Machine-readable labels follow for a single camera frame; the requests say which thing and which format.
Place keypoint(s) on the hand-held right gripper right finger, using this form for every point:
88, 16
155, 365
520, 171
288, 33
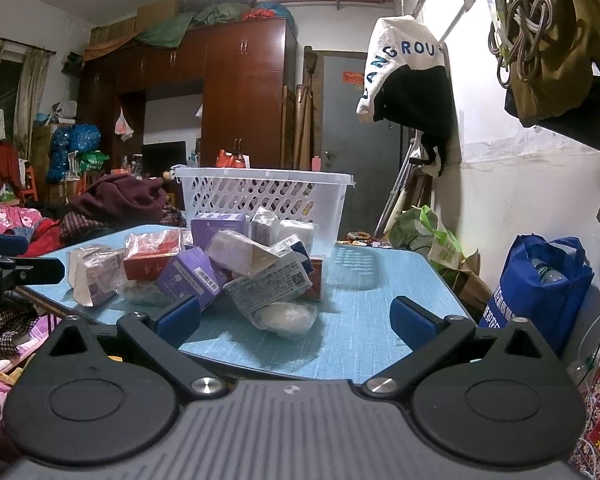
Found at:
409, 321

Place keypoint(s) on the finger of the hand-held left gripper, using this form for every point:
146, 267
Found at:
25, 271
2, 245

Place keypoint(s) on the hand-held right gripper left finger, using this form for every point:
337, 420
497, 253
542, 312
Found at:
180, 316

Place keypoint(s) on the white box dark blue end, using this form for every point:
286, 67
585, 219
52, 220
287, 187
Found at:
297, 255

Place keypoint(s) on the white plastic basket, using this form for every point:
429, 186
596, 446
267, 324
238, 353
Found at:
260, 192

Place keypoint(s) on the pink floral blanket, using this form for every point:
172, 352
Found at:
7, 220

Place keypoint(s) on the checked cloth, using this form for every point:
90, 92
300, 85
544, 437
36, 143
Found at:
2, 325

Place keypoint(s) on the brown paper bag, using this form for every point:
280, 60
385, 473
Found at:
467, 285

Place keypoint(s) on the green plastic bag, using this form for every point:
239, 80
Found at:
425, 237

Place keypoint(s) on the white cardboard box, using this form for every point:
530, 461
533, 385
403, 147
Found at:
242, 255

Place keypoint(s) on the white box printed label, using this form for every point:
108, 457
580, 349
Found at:
267, 287

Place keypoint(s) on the clear bag white contents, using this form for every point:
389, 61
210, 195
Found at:
286, 317

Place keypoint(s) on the maroon cloth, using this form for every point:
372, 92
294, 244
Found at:
117, 197

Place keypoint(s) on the blue mesh bags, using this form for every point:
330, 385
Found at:
72, 147

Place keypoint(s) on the white box purple stripe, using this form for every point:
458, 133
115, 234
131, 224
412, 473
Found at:
265, 225

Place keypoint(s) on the blue tote bag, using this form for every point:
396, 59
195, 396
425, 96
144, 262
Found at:
535, 295

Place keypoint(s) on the metal crutches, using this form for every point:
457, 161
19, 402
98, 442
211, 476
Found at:
397, 185

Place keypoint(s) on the white wrapped packet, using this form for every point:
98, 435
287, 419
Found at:
296, 232

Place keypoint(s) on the clear plastic bottle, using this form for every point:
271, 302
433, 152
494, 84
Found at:
547, 272

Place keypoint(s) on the beige curtain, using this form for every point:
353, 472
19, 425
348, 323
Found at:
32, 90

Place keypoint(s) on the black monitor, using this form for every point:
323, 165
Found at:
163, 157

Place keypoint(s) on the orange red bag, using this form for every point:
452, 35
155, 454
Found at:
232, 160

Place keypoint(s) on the white red plastic bag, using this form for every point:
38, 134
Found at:
123, 125

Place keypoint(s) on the pink bottle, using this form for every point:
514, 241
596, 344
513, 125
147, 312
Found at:
316, 162

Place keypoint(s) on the grey door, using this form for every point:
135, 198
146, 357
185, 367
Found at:
360, 125

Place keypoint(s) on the brown wooden wardrobe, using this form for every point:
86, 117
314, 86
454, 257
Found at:
240, 95

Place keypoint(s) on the white and black jacket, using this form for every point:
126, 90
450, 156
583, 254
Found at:
410, 85

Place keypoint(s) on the green cloth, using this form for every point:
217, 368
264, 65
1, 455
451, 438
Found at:
177, 25

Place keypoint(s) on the olive hanging bag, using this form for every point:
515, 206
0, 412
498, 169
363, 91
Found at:
555, 40

